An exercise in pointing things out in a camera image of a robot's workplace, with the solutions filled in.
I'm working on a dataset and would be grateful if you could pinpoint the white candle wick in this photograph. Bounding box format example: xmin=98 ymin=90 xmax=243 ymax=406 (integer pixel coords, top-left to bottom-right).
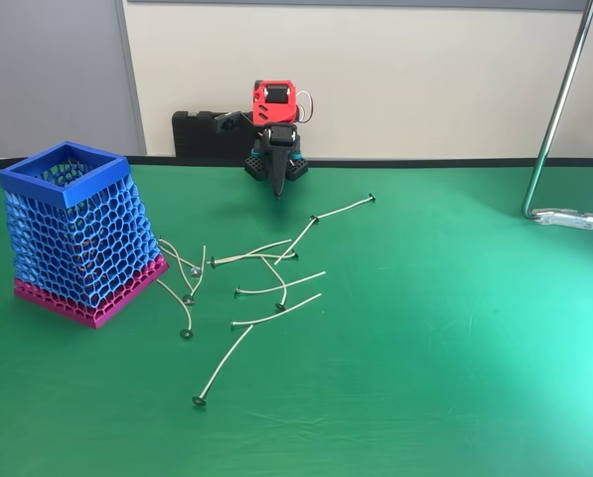
xmin=207 ymin=239 xmax=293 ymax=268
xmin=157 ymin=236 xmax=201 ymax=277
xmin=317 ymin=193 xmax=377 ymax=220
xmin=182 ymin=243 xmax=208 ymax=305
xmin=229 ymin=292 xmax=324 ymax=329
xmin=258 ymin=254 xmax=290 ymax=312
xmin=158 ymin=239 xmax=198 ymax=298
xmin=233 ymin=270 xmax=328 ymax=298
xmin=273 ymin=214 xmax=320 ymax=266
xmin=214 ymin=250 xmax=300 ymax=262
xmin=155 ymin=277 xmax=196 ymax=341
xmin=191 ymin=324 xmax=255 ymax=407

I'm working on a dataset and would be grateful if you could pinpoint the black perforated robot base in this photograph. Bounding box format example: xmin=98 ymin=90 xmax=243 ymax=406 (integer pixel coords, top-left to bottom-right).
xmin=244 ymin=148 xmax=311 ymax=184

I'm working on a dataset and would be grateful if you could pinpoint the blue and magenta mesh basket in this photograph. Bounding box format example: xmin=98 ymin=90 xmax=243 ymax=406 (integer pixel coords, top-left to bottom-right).
xmin=0 ymin=141 xmax=171 ymax=331

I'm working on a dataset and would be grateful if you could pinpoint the black plastic tool case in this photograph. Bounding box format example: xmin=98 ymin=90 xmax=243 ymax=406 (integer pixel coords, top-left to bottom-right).
xmin=171 ymin=109 xmax=257 ymax=160

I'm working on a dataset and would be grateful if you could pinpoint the green table cloth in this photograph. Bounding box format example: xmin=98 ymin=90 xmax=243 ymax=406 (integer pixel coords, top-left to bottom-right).
xmin=0 ymin=157 xmax=593 ymax=477

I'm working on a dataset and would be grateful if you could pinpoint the chrome stand pole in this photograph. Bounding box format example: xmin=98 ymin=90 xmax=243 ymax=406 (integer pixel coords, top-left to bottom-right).
xmin=520 ymin=0 xmax=593 ymax=225

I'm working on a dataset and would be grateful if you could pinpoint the clear clamp on stand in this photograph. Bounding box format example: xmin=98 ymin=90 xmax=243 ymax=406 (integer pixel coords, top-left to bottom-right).
xmin=532 ymin=207 xmax=593 ymax=232

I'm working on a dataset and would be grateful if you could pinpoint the red white wrist cable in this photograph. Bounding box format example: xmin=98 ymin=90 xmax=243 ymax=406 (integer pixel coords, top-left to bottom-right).
xmin=295 ymin=89 xmax=315 ymax=124

